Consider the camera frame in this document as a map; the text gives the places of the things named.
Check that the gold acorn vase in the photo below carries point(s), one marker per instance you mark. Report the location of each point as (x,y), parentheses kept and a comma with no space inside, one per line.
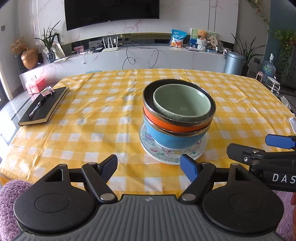
(30,58)

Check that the green plant in blue vase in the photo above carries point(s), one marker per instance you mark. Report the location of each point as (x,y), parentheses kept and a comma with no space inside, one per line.
(48,39)

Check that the purple fluffy cushion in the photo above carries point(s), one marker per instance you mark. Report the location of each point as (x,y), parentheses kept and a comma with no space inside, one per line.
(9,194)

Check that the right hand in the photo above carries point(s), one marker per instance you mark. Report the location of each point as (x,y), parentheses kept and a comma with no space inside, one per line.
(293,199)

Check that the orange steel bowl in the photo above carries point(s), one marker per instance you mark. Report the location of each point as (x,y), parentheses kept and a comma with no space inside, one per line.
(168,124)

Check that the small white sticker plate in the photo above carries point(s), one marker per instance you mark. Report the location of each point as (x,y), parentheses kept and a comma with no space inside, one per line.
(178,151)

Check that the white wifi router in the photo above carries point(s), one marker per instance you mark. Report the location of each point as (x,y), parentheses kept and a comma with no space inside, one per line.
(111,45)

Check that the pink storage box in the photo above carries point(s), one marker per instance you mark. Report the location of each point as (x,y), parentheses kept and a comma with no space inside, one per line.
(35,85)

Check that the black notebook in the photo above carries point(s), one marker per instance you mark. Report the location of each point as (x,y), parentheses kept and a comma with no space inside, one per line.
(46,110)

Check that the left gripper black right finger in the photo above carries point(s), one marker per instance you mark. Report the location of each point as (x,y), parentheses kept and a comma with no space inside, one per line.
(200,176)

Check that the clear glass patterned plate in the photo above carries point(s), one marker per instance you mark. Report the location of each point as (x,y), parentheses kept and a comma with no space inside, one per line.
(149,145)

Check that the teddy bear toy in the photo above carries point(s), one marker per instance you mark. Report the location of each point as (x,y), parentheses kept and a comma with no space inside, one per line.
(202,40)

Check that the blue water jug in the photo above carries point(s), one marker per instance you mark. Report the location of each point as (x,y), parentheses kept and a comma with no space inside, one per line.
(268,69)

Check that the blue steel bowl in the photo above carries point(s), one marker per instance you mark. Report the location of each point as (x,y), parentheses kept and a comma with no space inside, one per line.
(174,140)

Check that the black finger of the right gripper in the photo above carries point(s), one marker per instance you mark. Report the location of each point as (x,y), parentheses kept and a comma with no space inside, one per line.
(244,154)
(284,142)

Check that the black wall television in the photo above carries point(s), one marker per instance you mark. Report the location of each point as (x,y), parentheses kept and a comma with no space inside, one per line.
(83,13)

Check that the blue snack bag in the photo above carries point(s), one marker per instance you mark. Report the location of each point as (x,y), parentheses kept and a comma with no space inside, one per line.
(177,38)

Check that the green ceramic bowl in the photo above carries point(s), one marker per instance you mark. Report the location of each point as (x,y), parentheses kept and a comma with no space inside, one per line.
(182,102)

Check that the white small stool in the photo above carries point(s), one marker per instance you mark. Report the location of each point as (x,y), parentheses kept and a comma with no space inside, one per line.
(273,85)

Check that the light blue plastic stool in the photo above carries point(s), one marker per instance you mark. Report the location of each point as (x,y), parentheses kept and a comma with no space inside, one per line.
(93,71)

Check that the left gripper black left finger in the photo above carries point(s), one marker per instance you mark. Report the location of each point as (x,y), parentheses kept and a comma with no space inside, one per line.
(96,177)

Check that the black pen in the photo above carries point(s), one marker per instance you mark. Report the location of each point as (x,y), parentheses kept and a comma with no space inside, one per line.
(36,107)

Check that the pink folded paper packet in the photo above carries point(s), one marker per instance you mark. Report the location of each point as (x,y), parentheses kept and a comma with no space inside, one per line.
(47,91)

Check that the grey metal trash bin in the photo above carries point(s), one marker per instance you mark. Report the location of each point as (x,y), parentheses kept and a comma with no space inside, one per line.
(234,63)

